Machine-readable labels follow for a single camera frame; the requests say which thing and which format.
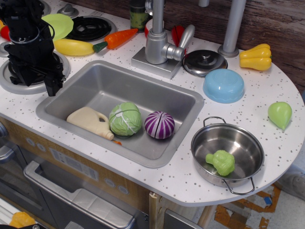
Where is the yellow toy squash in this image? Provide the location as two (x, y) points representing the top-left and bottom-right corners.
(53, 39), (94, 56)

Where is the silver stove knob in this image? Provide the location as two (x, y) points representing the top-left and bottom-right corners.
(57, 3), (79, 19)
(0, 42), (10, 58)

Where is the red toy ketchup bottle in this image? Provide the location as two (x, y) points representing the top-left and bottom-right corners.
(0, 21), (10, 41)

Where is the grey toy sink basin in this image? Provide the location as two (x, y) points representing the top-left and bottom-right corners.
(36, 61), (204, 168)

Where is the light green plastic plate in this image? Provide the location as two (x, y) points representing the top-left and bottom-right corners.
(42, 13), (74, 41)

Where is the black rear stove burner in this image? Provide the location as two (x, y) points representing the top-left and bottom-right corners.
(66, 16), (117, 42)

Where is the steel pot lid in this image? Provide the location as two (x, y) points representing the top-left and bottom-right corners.
(182, 50), (228, 77)

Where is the orange toy carrot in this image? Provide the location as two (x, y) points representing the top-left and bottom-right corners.
(93, 29), (138, 53)

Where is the black far left burner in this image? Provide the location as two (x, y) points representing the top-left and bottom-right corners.
(40, 0), (51, 16)

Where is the grey vertical pole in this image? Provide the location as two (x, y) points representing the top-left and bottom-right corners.
(218, 0), (246, 58)

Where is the grey toy oven door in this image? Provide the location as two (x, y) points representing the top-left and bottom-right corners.
(23, 161), (149, 229)

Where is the green toy cabbage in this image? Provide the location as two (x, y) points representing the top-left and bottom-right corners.
(109, 102), (142, 136)

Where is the silver toy faucet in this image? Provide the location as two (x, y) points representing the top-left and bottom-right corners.
(131, 0), (195, 79)

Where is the silver left stove knob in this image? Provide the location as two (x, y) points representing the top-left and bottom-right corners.
(0, 42), (10, 58)

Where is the red white toy container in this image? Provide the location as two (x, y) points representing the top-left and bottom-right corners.
(144, 19), (153, 37)

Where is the purple toy onion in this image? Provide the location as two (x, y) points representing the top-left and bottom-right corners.
(144, 111), (175, 140)

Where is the steel pan with handles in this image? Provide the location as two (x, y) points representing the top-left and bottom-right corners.
(191, 117), (264, 195)

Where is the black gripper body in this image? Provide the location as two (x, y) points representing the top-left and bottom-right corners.
(4, 40), (64, 86)

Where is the red toy fruit half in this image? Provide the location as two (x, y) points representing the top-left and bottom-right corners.
(171, 25), (184, 47)

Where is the dark green toy can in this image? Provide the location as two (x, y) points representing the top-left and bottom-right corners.
(129, 0), (150, 33)

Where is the light blue plastic bowl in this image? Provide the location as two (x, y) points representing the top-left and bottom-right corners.
(203, 69), (244, 104)

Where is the green toy broccoli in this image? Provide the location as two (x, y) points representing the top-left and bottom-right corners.
(205, 150), (235, 177)

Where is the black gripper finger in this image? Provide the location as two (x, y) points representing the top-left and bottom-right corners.
(44, 75), (62, 96)
(10, 76), (20, 85)

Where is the yellow toy bell pepper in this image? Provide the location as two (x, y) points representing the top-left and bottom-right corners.
(239, 43), (272, 71)

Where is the yellow toy on floor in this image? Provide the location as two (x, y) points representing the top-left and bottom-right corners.
(9, 212), (36, 229)

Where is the light green toy pear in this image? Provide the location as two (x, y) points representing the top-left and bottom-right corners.
(267, 102), (292, 130)

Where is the cream toy milk jug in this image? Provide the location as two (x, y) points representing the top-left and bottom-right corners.
(66, 107), (114, 140)

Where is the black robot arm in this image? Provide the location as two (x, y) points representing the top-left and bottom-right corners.
(0, 0), (65, 96)

